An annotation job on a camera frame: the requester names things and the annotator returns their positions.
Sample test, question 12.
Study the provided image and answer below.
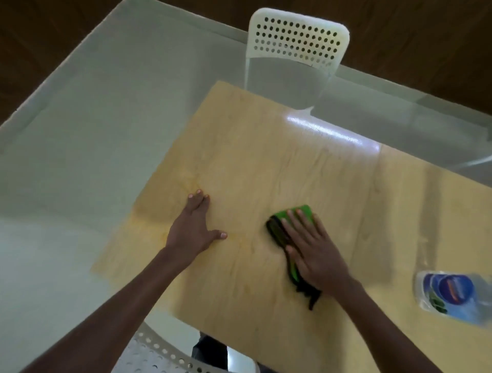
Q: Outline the green and black cleaning cloth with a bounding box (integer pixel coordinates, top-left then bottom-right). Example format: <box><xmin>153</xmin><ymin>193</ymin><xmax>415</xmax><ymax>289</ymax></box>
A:
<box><xmin>266</xmin><ymin>204</ymin><xmax>324</xmax><ymax>312</ymax></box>

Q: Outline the person's right forearm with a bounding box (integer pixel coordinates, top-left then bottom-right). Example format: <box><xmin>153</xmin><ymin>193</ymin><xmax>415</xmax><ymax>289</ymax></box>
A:
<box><xmin>319</xmin><ymin>278</ymin><xmax>447</xmax><ymax>373</ymax></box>

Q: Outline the person's left hand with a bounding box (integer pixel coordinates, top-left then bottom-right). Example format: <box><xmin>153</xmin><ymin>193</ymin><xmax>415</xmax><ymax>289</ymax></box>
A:
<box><xmin>165</xmin><ymin>189</ymin><xmax>228</xmax><ymax>266</ymax></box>

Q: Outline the clear spray bottle blue label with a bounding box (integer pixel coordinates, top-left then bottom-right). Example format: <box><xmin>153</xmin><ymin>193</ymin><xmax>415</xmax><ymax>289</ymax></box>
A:
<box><xmin>414</xmin><ymin>270</ymin><xmax>492</xmax><ymax>329</ymax></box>

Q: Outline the person's left forearm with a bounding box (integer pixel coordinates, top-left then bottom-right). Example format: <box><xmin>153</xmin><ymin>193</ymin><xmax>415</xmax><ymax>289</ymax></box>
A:
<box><xmin>19</xmin><ymin>246</ymin><xmax>193</xmax><ymax>373</ymax></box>

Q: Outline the white perforated plastic chair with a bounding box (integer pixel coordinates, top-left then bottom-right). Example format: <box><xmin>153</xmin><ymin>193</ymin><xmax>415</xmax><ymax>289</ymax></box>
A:
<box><xmin>243</xmin><ymin>7</ymin><xmax>351</xmax><ymax>117</ymax></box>
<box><xmin>115</xmin><ymin>322</ymin><xmax>257</xmax><ymax>373</ymax></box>

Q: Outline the person's right hand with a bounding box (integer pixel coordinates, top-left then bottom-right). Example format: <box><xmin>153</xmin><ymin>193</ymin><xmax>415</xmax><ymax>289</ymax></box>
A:
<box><xmin>281</xmin><ymin>209</ymin><xmax>361</xmax><ymax>299</ymax></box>

